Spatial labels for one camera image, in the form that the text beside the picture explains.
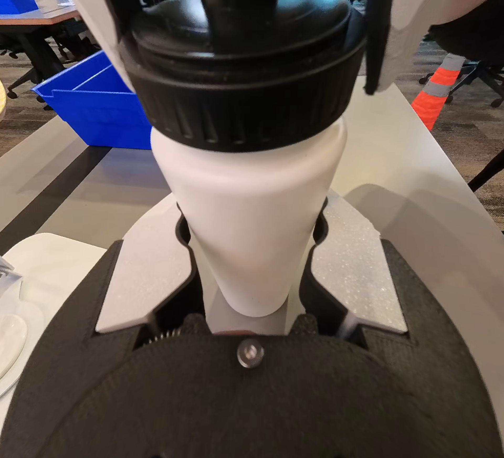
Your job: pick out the black tape strip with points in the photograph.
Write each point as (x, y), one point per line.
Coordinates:
(51, 192)

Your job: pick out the white plastic bottle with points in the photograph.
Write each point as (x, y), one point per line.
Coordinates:
(248, 210)

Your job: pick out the clear acrylic stand support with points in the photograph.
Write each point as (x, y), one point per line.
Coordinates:
(11, 340)

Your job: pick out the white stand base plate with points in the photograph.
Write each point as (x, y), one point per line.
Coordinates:
(59, 257)

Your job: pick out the brown-edged office table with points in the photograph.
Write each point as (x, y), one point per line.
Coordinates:
(47, 17)

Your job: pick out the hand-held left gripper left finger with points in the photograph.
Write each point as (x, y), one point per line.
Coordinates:
(149, 277)

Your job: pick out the orange traffic cone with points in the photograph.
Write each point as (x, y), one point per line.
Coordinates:
(429, 107)

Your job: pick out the small blue bin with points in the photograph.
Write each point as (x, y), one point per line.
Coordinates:
(17, 3)

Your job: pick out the black table leg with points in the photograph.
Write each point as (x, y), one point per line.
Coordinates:
(488, 172)

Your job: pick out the blue plastic bin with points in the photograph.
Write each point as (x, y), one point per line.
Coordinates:
(98, 119)

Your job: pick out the black office chair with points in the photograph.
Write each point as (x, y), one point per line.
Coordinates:
(472, 40)

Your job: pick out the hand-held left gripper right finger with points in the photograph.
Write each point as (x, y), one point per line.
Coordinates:
(354, 277)

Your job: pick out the black bottle lid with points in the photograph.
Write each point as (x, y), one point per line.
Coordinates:
(244, 103)

